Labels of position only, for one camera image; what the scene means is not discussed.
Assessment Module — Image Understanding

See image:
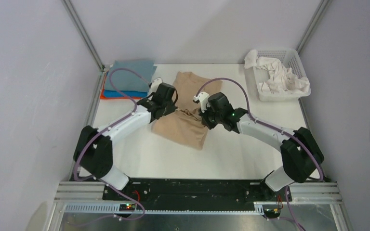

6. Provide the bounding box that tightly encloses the beige t shirt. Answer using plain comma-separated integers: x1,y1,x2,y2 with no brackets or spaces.
152,72,209,150

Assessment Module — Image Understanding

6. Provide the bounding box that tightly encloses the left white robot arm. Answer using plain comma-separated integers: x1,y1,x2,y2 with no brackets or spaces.
73,82,179,200

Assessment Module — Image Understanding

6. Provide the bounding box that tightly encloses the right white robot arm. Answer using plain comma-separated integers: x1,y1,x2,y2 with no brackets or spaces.
193,92,324,201

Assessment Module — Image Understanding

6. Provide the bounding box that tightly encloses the grey-blue folded t shirt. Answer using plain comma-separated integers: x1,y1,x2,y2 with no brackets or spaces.
104,60,157,92

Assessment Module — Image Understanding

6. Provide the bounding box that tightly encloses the bright blue folded t shirt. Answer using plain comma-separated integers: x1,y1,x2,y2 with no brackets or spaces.
100,90,148,99

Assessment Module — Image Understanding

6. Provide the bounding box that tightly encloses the white crumpled t shirt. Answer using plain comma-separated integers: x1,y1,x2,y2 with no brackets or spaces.
244,48,311,96

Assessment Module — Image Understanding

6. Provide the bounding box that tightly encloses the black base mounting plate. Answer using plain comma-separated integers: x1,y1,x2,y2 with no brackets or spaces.
102,178,288,212

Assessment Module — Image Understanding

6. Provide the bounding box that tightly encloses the white plastic laundry basket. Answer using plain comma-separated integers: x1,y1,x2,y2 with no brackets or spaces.
244,48,312,103

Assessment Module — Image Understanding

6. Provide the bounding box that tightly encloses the left small circuit board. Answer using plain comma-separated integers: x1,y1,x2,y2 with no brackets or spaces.
119,203,136,212

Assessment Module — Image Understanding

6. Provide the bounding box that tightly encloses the small circuit board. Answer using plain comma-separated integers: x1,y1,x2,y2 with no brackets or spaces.
264,208,281,219
119,203,136,212

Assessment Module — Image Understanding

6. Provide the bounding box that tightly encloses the right small circuit board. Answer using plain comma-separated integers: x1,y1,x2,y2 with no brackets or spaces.
264,208,281,219

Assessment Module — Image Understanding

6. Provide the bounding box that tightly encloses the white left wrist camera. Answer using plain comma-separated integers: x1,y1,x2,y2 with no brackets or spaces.
148,77,163,94

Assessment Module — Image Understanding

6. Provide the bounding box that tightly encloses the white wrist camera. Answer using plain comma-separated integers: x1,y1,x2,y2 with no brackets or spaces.
193,91,210,113
148,77,163,94

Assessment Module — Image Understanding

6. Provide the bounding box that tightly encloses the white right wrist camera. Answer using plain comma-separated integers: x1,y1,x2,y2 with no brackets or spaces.
193,91,210,113

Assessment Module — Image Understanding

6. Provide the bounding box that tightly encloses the front aluminium rail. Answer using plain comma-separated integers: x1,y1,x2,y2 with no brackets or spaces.
55,179,343,216

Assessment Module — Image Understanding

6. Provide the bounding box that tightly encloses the left aluminium frame post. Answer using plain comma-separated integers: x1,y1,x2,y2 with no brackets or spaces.
61,0,105,71

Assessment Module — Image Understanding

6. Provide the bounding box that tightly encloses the aluminium frame post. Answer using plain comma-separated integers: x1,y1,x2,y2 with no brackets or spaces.
296,0,333,54
61,0,105,71

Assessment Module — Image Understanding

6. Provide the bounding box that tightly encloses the right aluminium frame post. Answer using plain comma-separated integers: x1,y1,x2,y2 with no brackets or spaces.
296,0,333,54

